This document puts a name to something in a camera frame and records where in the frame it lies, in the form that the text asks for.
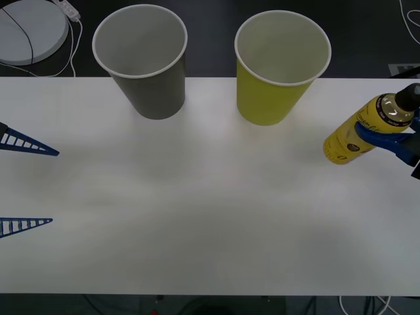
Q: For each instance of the yellow-green plastic waste bin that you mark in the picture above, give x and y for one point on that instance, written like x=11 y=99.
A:
x=262 y=101

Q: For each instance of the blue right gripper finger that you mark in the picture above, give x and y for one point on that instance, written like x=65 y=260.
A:
x=417 y=119
x=384 y=142

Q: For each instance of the grey board with black squares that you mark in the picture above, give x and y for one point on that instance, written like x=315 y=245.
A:
x=395 y=70

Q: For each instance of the round white disc base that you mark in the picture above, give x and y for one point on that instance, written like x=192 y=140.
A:
x=33 y=33

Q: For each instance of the white power strip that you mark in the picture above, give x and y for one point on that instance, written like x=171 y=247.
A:
x=70 y=10

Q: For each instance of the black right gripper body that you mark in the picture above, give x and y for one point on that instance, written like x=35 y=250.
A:
x=416 y=169

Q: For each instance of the grey plastic waste bin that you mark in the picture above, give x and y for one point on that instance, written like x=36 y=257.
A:
x=157 y=95

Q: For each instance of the yellow bottle with black cap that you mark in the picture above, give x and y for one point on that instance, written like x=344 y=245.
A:
x=344 y=141

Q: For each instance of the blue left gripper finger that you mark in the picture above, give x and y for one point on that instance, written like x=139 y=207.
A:
x=19 y=141
x=13 y=226

